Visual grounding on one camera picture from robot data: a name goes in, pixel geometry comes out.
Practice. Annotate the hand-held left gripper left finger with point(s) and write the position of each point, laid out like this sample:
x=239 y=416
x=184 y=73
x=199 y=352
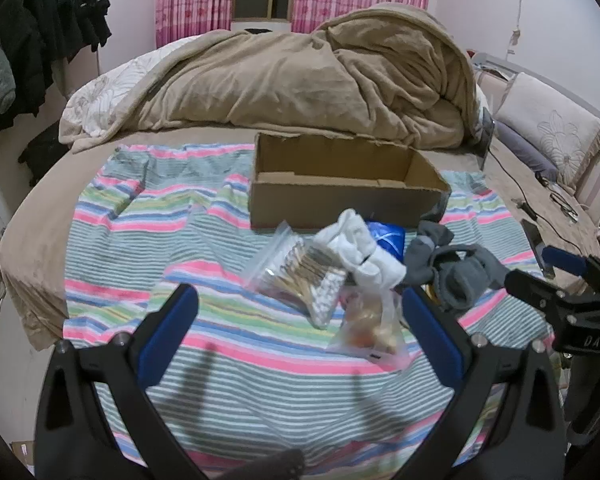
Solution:
x=167 y=335

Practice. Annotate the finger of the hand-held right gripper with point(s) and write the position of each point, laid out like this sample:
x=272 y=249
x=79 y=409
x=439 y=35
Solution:
x=530 y=285
x=562 y=257

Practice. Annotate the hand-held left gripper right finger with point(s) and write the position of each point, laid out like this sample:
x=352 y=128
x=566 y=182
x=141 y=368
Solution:
x=435 y=340

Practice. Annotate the grey sock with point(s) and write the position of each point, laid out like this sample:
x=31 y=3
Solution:
x=467 y=280
x=422 y=255

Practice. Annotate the clear bag of snacks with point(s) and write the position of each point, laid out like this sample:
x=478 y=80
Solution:
x=370 y=327

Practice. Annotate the blue packet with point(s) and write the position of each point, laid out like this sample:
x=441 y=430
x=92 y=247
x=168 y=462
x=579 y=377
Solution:
x=389 y=240

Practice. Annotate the white sock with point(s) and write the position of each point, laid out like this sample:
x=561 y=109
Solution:
x=365 y=255

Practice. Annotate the bag of cotton swabs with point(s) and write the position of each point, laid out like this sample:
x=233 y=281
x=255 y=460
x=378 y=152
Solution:
x=300 y=270

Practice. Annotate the black phone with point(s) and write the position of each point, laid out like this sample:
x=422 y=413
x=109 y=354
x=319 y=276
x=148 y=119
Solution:
x=536 y=245

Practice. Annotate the black charger plug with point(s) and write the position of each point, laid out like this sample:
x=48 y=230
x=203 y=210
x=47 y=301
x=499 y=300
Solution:
x=526 y=208

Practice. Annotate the striped cloth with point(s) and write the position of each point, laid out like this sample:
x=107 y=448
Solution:
x=230 y=360

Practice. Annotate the grey pillow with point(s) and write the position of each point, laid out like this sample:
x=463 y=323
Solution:
x=527 y=150

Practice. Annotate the cream floral pillow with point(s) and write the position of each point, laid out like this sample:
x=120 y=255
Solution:
x=555 y=130

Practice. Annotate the dark upright panel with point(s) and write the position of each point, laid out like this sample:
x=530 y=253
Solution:
x=486 y=135

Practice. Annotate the bed with beige sheet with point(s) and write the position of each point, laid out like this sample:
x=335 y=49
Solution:
x=40 y=230

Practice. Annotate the small cardboard box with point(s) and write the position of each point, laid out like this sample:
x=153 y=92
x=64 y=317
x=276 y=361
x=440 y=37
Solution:
x=22 y=452

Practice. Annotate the dark cloth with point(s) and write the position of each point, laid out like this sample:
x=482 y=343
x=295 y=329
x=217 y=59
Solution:
x=45 y=152

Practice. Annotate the white floral duvet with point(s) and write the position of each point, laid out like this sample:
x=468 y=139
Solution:
x=100 y=100

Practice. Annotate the beige fleece blanket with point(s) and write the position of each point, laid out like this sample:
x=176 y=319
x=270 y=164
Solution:
x=280 y=85

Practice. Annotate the grey knitted garment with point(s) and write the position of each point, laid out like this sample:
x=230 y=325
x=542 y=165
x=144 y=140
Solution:
x=0 y=80

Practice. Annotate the hanging black clothes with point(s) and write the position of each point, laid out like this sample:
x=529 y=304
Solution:
x=30 y=25

